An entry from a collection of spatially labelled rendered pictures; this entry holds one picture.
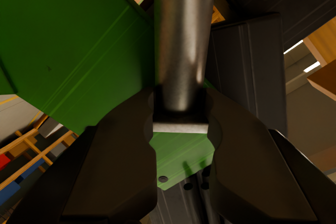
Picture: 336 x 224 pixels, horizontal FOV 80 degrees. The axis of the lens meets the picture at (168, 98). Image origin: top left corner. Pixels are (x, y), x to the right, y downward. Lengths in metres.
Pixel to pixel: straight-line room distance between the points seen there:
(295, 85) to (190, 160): 7.56
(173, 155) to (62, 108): 0.10
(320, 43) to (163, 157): 0.87
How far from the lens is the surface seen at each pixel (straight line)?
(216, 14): 3.34
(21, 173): 5.64
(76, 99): 0.17
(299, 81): 7.71
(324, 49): 1.01
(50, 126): 0.38
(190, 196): 0.21
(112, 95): 0.16
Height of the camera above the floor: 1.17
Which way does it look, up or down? 8 degrees up
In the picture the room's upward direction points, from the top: 138 degrees clockwise
